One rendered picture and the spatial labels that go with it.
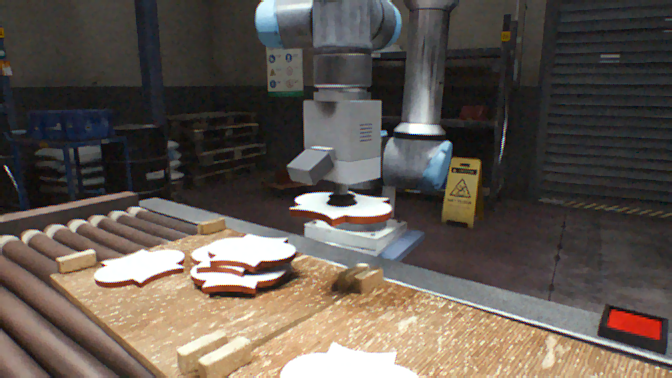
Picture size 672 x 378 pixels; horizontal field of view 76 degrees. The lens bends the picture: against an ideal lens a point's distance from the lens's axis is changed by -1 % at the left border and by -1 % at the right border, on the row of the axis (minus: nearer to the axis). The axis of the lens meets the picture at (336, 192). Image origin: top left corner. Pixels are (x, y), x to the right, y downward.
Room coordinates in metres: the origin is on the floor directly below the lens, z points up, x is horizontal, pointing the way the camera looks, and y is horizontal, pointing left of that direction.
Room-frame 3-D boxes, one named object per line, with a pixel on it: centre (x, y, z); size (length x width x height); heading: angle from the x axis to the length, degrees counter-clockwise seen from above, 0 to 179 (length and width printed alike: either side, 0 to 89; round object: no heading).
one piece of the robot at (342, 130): (0.58, 0.01, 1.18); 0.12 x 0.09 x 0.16; 136
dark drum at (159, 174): (4.12, 1.92, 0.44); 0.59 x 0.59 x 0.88
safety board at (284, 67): (6.29, 0.73, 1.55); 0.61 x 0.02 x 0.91; 60
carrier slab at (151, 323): (0.67, 0.21, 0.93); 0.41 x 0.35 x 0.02; 49
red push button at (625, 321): (0.53, -0.40, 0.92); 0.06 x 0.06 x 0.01; 53
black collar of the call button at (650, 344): (0.53, -0.40, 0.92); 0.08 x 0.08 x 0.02; 53
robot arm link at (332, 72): (0.59, -0.01, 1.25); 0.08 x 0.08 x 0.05
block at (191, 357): (0.44, 0.15, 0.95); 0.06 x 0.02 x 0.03; 139
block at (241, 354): (0.42, 0.12, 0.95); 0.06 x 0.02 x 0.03; 141
